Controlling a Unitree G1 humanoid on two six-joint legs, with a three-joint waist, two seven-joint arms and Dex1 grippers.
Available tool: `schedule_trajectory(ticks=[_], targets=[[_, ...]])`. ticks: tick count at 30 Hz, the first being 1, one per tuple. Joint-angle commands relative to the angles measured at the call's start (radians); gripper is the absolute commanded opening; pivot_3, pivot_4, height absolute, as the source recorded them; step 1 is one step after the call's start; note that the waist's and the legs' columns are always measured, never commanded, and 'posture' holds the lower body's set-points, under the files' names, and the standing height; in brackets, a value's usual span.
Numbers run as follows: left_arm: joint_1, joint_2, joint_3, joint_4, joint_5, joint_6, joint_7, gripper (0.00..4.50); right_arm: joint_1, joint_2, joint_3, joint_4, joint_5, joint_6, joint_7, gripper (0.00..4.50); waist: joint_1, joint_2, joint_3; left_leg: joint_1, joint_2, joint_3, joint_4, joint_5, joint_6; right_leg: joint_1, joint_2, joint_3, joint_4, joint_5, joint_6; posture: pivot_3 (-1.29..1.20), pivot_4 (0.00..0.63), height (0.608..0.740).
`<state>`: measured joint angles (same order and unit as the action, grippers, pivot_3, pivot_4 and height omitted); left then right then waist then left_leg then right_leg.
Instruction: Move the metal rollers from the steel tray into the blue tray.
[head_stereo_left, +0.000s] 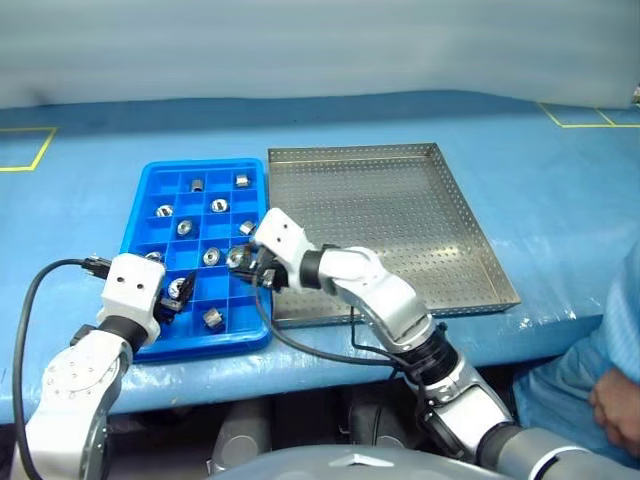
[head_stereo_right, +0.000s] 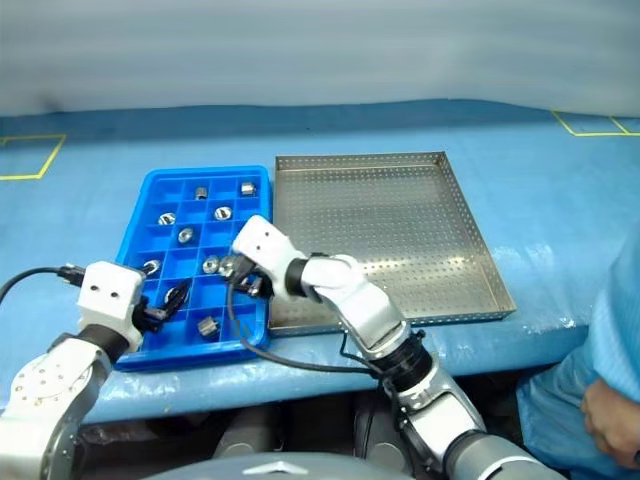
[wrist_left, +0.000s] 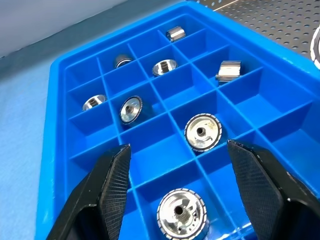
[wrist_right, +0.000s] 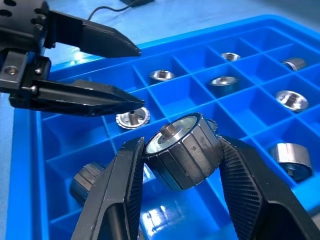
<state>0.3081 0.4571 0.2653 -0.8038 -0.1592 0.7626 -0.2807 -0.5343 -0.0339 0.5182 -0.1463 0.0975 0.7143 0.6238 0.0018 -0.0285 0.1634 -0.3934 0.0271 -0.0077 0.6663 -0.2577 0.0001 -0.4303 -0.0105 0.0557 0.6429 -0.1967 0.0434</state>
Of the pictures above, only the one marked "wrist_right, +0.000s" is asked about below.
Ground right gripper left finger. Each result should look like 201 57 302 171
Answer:
71 136 146 240

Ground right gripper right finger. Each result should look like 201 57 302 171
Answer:
217 134 320 240

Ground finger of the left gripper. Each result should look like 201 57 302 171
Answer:
47 9 142 59
9 79 146 118

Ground metal roller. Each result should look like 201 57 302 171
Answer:
115 106 151 130
208 76 239 98
69 161 107 206
275 89 310 113
206 118 219 135
281 57 308 72
269 142 313 182
143 112 224 193
220 52 241 62
149 69 176 85

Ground blue compartment tray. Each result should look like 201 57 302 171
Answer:
7 14 320 240

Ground flat black device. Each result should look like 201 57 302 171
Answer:
119 0 155 5

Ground thin black cable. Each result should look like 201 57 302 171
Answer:
87 0 141 21

